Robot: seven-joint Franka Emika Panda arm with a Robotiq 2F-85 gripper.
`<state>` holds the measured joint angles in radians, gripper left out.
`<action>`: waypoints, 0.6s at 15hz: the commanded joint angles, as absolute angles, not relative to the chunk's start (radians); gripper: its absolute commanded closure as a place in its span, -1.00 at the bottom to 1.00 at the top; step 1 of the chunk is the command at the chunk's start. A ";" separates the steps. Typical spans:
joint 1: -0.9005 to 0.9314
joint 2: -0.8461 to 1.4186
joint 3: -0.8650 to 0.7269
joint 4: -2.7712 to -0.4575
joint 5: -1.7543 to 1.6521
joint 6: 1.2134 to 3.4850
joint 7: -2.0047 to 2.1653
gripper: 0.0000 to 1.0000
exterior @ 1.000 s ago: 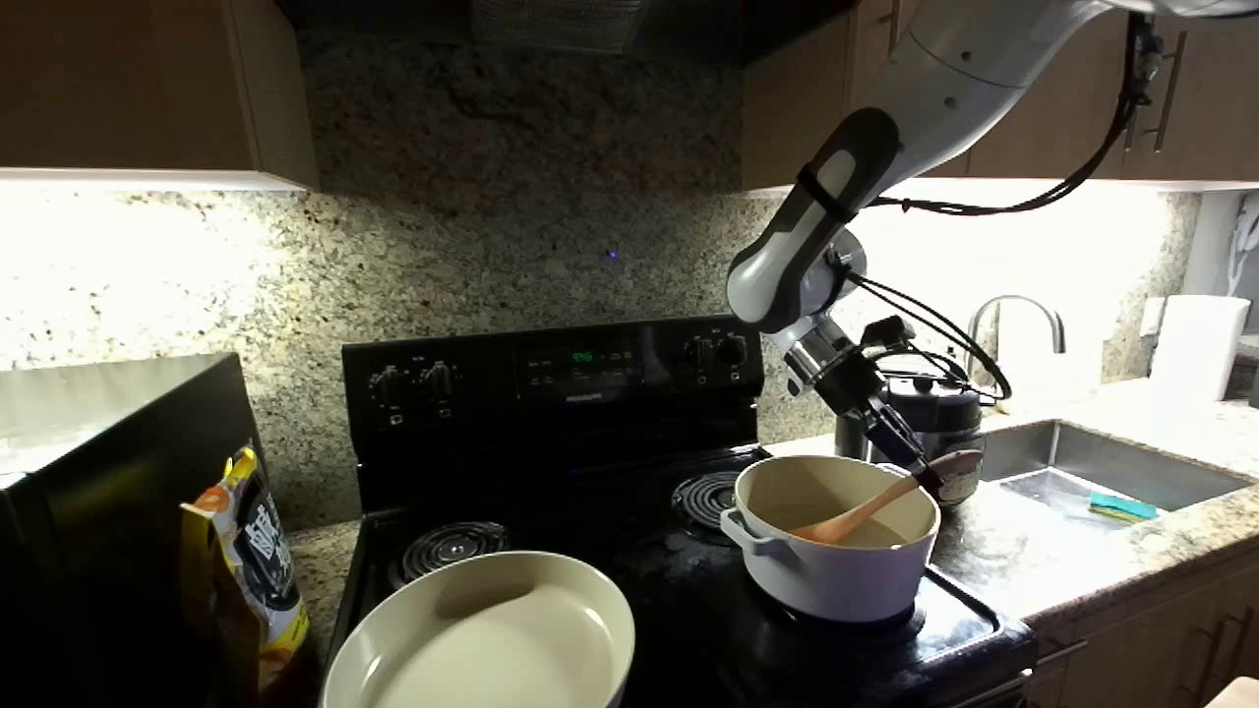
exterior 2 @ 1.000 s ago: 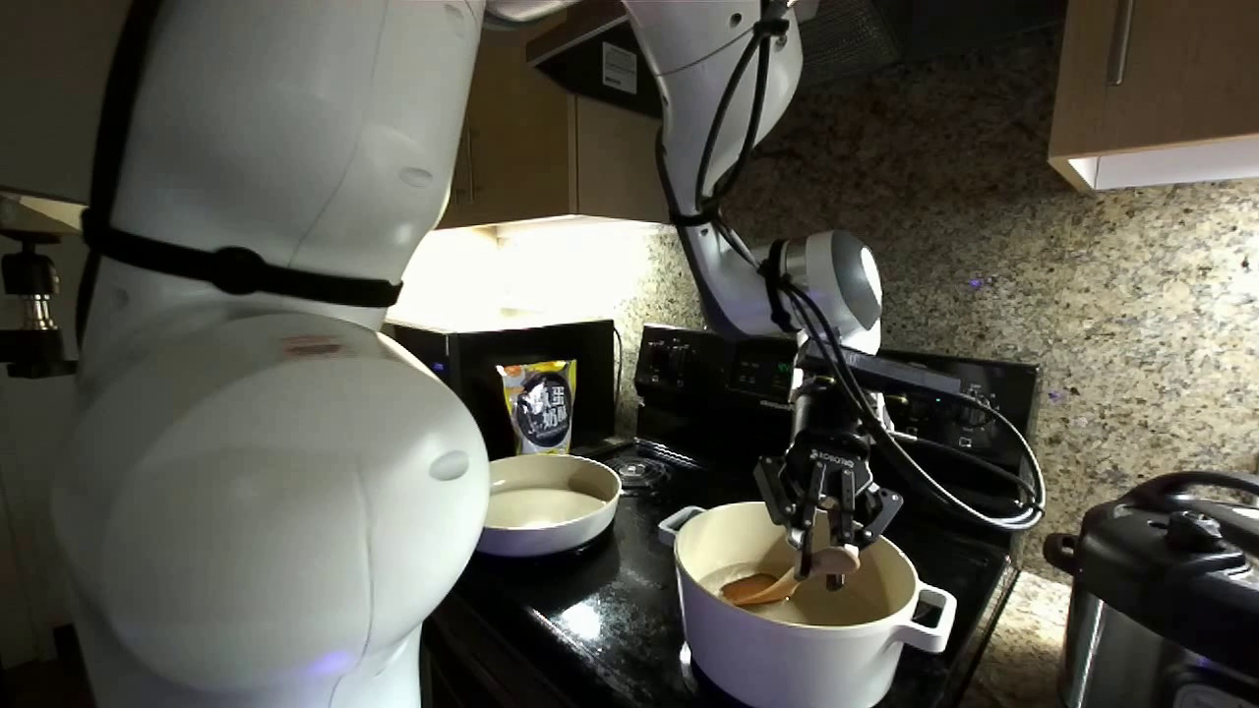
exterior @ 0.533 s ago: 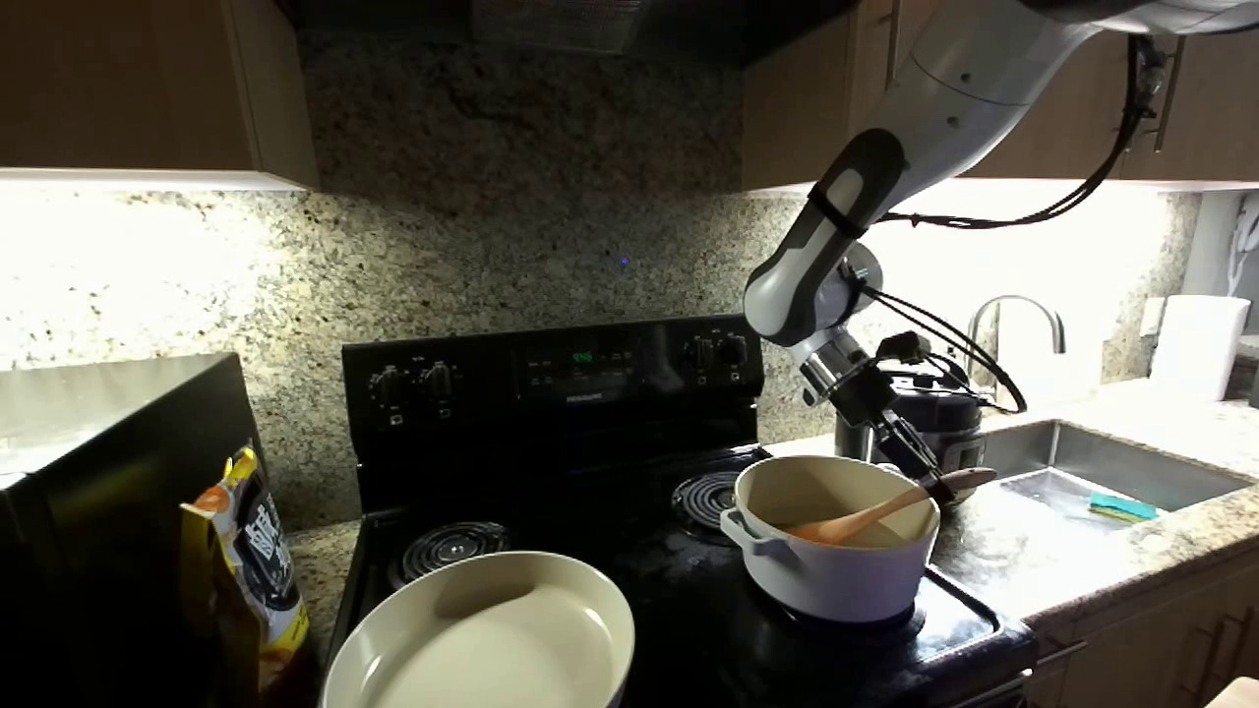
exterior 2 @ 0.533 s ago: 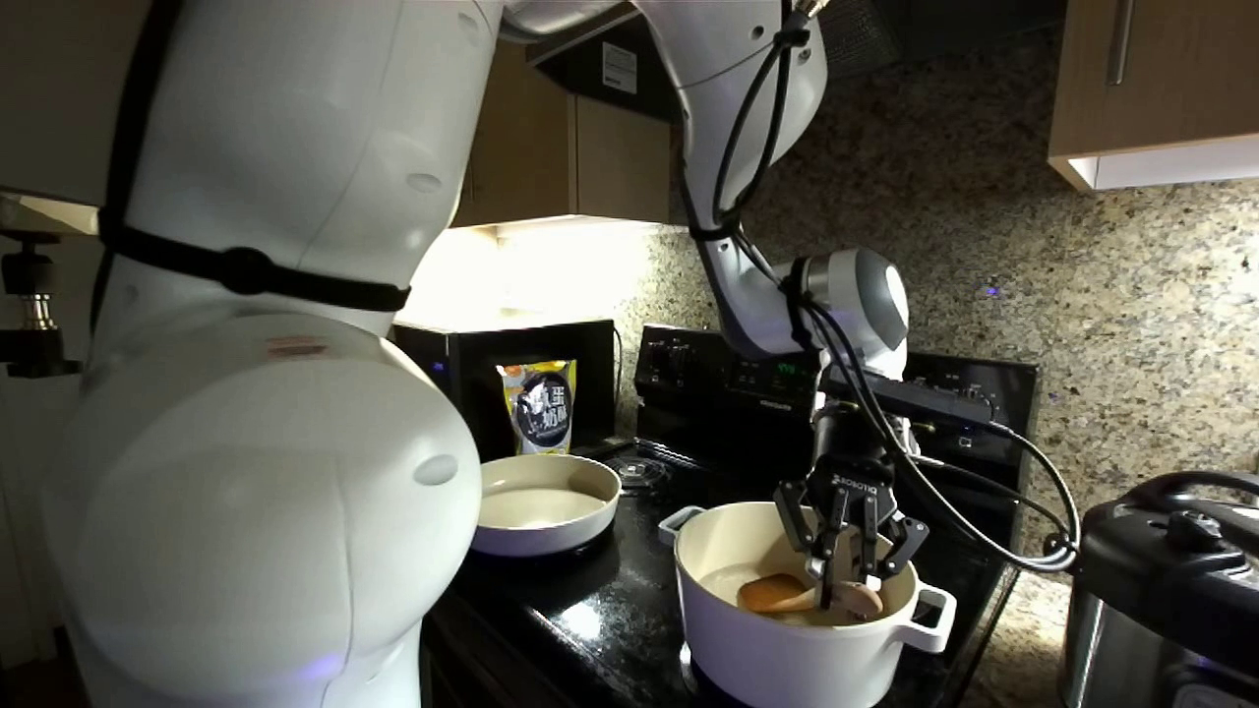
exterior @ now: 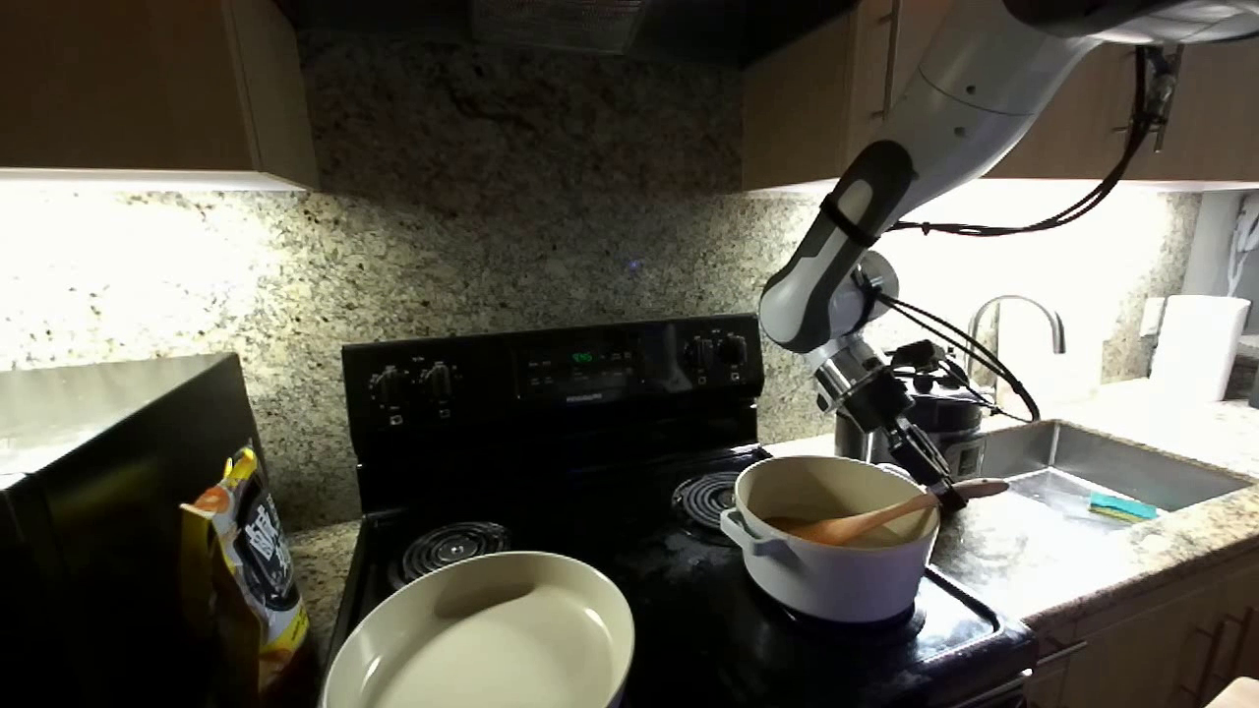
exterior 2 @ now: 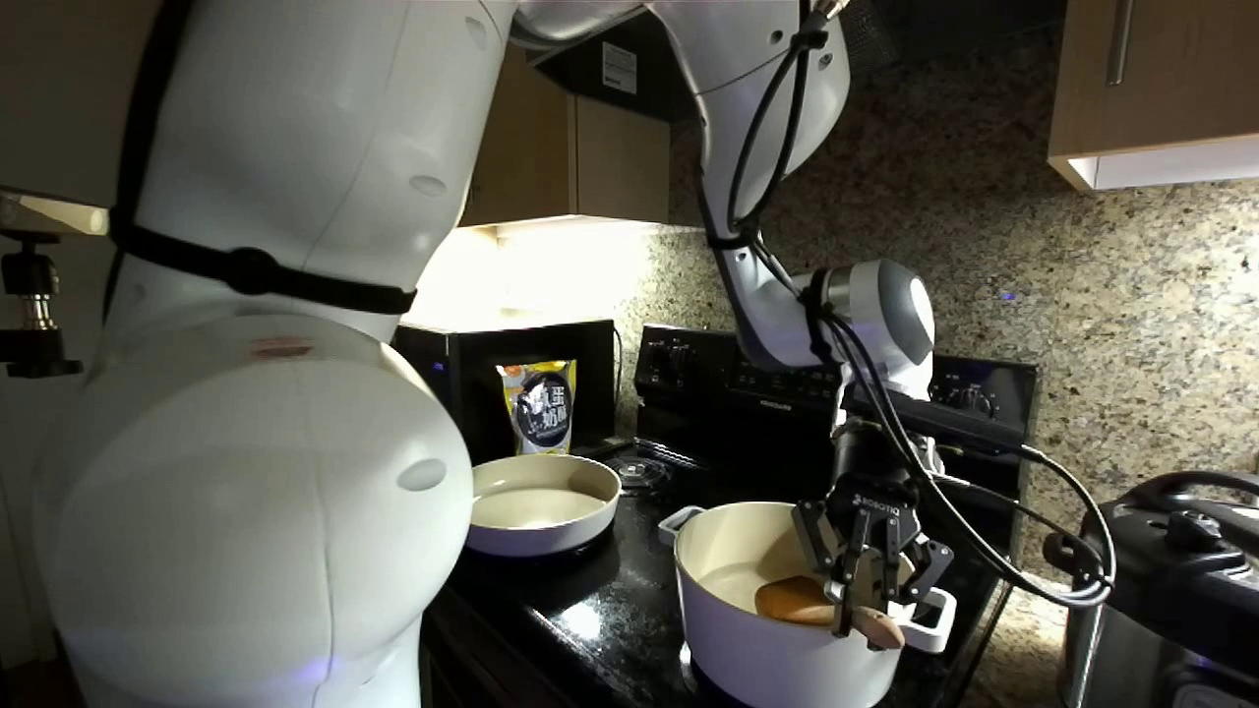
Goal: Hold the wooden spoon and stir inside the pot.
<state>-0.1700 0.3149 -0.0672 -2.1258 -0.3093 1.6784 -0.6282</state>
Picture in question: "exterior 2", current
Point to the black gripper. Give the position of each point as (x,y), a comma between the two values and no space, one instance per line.
(870,472)

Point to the wooden spoon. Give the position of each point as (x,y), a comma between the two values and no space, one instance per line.
(812,602)

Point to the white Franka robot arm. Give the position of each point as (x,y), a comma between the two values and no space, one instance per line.
(260,526)

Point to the black electric stove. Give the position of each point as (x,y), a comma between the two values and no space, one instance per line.
(602,616)

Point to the white round shallow pan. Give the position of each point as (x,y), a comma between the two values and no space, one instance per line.
(546,505)

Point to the yellow black snack bag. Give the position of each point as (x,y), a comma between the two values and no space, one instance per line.
(538,412)

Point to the dark range hood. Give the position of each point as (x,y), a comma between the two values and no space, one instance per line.
(615,61)

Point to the wooden wall cabinet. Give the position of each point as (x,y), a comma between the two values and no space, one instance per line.
(1165,80)
(576,143)

